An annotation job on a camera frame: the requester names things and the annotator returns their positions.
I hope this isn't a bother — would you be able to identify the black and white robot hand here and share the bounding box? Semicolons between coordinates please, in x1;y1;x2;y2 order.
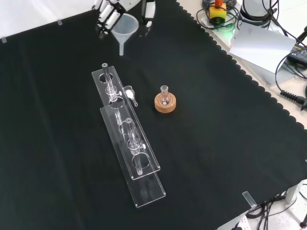
92;0;156;39

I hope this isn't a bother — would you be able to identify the translucent plastic funnel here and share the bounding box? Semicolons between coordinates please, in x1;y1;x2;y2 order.
111;13;140;56

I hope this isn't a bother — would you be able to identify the clear glass weighing funnel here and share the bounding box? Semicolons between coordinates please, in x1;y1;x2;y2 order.
123;85;139;107

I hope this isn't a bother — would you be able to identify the small glass round-bottom flask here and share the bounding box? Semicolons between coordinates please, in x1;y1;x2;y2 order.
158;85;172;106

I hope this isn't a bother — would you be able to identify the clear acrylic funnel stand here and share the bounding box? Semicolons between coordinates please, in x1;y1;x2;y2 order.
91;62;167;208

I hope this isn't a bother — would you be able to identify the yellow stop button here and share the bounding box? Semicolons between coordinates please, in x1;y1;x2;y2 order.
209;0;227;25

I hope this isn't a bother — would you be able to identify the pale board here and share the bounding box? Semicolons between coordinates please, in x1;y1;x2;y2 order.
229;23;297;75

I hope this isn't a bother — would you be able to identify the black cloth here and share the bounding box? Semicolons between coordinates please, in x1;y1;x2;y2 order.
0;0;307;230

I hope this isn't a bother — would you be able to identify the black power adapter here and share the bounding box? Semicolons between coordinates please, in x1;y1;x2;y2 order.
286;43;307;67

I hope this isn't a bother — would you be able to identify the white power strip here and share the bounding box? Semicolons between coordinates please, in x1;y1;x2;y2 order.
229;214;250;230

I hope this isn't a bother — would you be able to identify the white table leg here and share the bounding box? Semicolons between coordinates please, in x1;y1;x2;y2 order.
285;183;304;205

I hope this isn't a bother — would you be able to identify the black cable by stop button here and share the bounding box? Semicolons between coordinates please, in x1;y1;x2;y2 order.
196;0;242;32

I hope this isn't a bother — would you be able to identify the cork ring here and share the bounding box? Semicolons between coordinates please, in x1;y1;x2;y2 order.
154;92;177;114

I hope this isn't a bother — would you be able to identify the black cable with ribbed plug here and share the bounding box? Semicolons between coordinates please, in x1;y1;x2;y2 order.
274;51;307;110

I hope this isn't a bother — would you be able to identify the black floor cable bundle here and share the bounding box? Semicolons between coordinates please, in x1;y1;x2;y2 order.
247;191;307;230

